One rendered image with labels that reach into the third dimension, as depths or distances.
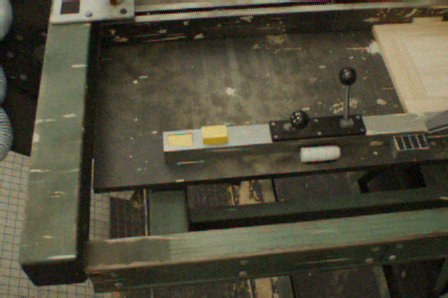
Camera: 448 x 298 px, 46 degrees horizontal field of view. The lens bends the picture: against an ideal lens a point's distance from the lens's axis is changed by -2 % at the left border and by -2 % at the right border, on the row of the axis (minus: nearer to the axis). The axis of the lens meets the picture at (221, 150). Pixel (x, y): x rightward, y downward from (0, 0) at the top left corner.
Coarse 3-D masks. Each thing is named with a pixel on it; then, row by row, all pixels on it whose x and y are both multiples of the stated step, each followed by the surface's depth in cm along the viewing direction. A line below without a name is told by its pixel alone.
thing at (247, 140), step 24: (384, 120) 113; (408, 120) 113; (168, 144) 111; (216, 144) 109; (240, 144) 109; (264, 144) 110; (288, 144) 111; (312, 144) 112; (336, 144) 113; (360, 144) 114
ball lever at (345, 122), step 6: (342, 72) 106; (348, 72) 105; (354, 72) 106; (342, 78) 106; (348, 78) 105; (354, 78) 106; (348, 84) 107; (348, 90) 108; (348, 96) 108; (348, 102) 109; (348, 108) 110; (348, 114) 110; (342, 120) 111; (348, 120) 111; (342, 126) 110; (348, 126) 110
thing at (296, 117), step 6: (294, 114) 99; (300, 114) 99; (306, 114) 99; (294, 120) 99; (300, 120) 98; (306, 120) 99; (288, 126) 109; (294, 126) 99; (300, 126) 99; (306, 126) 100; (288, 132) 110; (294, 132) 110
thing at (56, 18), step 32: (64, 0) 126; (96, 0) 126; (128, 0) 126; (224, 0) 132; (256, 0) 132; (288, 0) 132; (320, 0) 132; (352, 0) 133; (384, 0) 134; (416, 0) 134; (128, 32) 129; (160, 32) 130; (192, 32) 131; (224, 32) 132; (256, 32) 133; (288, 32) 134
